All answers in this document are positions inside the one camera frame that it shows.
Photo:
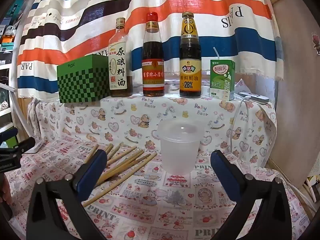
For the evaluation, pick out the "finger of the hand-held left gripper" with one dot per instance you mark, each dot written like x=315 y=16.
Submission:
x=23 y=145
x=10 y=135

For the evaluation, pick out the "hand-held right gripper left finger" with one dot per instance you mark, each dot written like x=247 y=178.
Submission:
x=93 y=172

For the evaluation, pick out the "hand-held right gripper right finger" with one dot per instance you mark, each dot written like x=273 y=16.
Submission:
x=223 y=175

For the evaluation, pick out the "bunch of wooden chopsticks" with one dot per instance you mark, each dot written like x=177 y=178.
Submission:
x=125 y=161

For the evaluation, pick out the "translucent plastic cup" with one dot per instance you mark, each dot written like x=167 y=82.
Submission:
x=178 y=150

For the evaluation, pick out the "person's left hand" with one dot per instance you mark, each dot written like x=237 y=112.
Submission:
x=4 y=190

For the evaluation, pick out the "bear print cloth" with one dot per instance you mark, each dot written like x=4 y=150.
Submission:
x=100 y=120

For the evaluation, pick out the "strawberry print cloth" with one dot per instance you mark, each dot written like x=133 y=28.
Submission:
x=162 y=205

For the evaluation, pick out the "white power strip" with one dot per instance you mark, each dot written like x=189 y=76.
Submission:
x=255 y=97

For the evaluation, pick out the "green checkered box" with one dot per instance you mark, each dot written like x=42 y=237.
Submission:
x=82 y=85

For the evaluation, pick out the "shelf with boxes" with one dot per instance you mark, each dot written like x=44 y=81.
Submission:
x=7 y=42

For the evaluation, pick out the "green milk drink carton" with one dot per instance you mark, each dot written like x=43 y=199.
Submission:
x=221 y=80

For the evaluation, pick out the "clear cooking wine bottle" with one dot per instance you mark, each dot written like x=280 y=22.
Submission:
x=120 y=65

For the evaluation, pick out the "white drinking straw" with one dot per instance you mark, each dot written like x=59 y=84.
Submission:
x=216 y=53

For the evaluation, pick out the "yellow cap oyster sauce bottle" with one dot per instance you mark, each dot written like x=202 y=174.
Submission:
x=190 y=52

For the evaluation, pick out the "red cap sesame oil bottle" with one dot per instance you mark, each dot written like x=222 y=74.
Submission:
x=153 y=55

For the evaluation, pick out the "striped cloth backdrop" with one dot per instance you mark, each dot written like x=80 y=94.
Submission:
x=200 y=5

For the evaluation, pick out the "cartoon wall sticker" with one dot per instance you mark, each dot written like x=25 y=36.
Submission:
x=316 y=42

